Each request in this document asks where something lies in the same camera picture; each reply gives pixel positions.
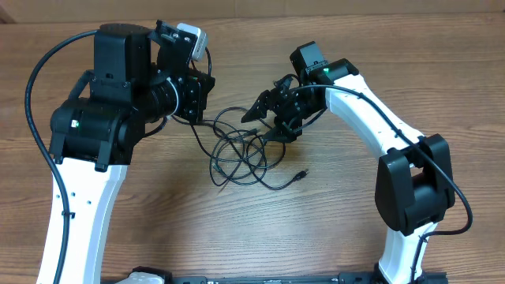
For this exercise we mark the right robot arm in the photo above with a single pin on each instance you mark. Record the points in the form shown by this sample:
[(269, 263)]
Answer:
[(413, 181)]

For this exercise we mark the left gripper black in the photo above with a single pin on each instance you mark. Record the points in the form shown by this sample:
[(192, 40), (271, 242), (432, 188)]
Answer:
[(196, 99)]

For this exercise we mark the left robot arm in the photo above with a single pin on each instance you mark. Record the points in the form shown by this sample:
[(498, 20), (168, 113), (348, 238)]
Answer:
[(140, 76)]

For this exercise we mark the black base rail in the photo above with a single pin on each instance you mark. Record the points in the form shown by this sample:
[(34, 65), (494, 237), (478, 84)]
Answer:
[(143, 275)]

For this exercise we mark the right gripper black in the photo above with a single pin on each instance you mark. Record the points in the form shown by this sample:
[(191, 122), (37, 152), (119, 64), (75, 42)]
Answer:
[(287, 109)]

